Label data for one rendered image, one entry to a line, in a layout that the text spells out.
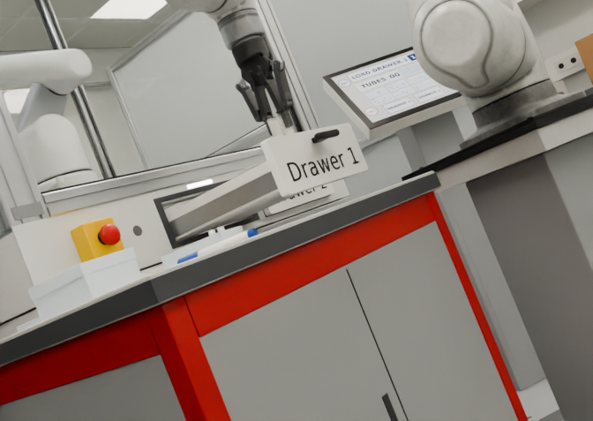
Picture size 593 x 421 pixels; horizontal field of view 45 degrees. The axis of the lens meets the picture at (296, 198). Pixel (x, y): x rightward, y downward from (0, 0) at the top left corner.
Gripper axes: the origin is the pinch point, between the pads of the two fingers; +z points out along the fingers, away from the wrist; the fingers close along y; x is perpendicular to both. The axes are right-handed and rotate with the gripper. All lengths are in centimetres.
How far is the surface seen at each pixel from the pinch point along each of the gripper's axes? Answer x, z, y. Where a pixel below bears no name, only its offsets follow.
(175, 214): 17.9, 8.2, 20.7
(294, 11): -151, -73, 82
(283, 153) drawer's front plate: 16.4, 6.6, -10.8
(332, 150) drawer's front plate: 1.2, 8.3, -10.8
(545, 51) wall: -349, -29, 43
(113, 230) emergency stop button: 38.1, 8.4, 15.6
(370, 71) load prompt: -85, -19, 21
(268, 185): 18.1, 11.1, -6.0
